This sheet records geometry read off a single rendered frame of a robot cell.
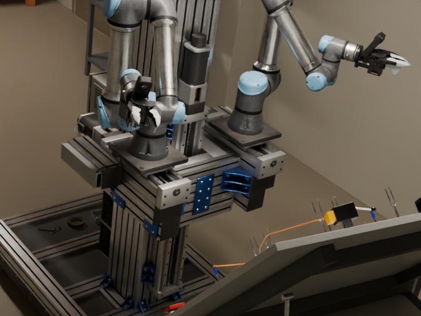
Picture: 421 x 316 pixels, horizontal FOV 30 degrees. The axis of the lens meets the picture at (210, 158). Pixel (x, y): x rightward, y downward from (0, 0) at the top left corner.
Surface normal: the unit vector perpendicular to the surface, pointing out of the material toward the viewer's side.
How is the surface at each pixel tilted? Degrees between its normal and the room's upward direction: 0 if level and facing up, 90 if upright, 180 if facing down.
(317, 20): 90
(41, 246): 0
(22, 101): 0
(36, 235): 0
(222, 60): 90
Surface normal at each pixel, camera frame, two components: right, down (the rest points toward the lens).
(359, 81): -0.77, 0.21
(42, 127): 0.14, -0.87
